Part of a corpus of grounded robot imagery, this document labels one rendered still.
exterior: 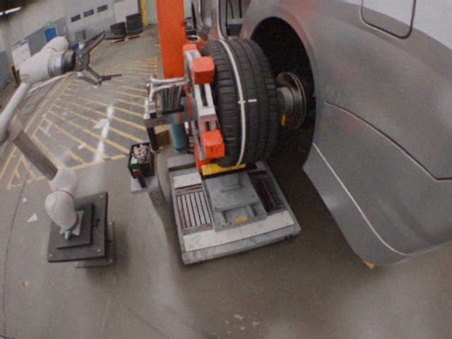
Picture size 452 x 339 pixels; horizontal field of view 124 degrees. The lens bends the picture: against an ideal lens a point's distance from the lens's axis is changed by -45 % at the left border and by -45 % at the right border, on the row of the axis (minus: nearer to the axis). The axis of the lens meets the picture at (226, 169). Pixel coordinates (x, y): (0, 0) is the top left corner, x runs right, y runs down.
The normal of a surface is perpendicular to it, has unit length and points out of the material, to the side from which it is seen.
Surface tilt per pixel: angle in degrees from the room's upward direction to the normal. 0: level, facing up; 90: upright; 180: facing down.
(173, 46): 90
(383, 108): 90
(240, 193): 0
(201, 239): 0
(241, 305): 0
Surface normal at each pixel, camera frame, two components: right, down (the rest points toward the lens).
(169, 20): 0.26, 0.70
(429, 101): -0.96, 0.19
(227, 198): 0.00, -0.69
